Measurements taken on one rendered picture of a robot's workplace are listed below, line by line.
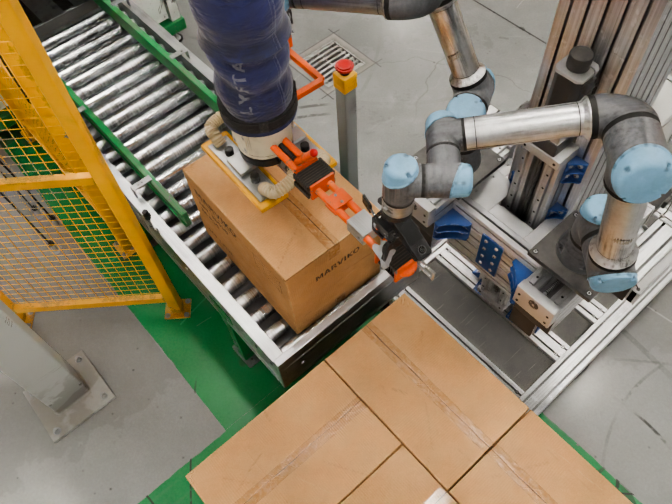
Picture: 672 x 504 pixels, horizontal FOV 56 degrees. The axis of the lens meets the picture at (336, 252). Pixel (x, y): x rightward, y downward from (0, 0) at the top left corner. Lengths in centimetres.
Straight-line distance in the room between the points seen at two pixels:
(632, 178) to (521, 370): 144
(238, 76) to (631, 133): 92
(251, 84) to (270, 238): 58
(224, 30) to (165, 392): 181
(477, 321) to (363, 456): 87
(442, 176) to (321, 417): 110
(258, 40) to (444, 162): 54
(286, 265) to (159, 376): 117
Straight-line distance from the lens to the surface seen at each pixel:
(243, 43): 159
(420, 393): 224
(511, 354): 271
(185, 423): 287
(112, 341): 313
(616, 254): 167
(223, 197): 218
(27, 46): 192
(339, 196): 174
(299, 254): 201
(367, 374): 225
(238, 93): 172
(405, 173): 134
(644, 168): 138
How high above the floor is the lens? 265
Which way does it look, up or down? 58 degrees down
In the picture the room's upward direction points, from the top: 5 degrees counter-clockwise
